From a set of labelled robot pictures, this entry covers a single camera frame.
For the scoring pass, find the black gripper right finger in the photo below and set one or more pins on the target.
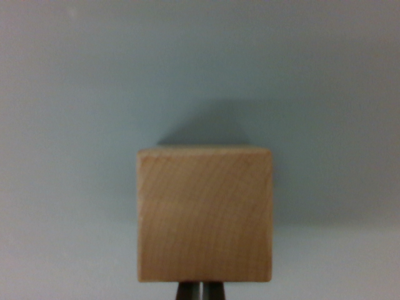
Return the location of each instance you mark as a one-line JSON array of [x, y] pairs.
[[215, 291]]

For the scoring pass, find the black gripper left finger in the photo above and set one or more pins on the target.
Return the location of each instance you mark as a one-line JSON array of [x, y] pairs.
[[187, 291]]

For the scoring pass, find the light wooden cube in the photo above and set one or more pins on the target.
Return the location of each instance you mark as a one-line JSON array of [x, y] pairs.
[[204, 215]]

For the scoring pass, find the pale blue plastic tray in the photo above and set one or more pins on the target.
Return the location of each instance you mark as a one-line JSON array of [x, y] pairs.
[[78, 125]]

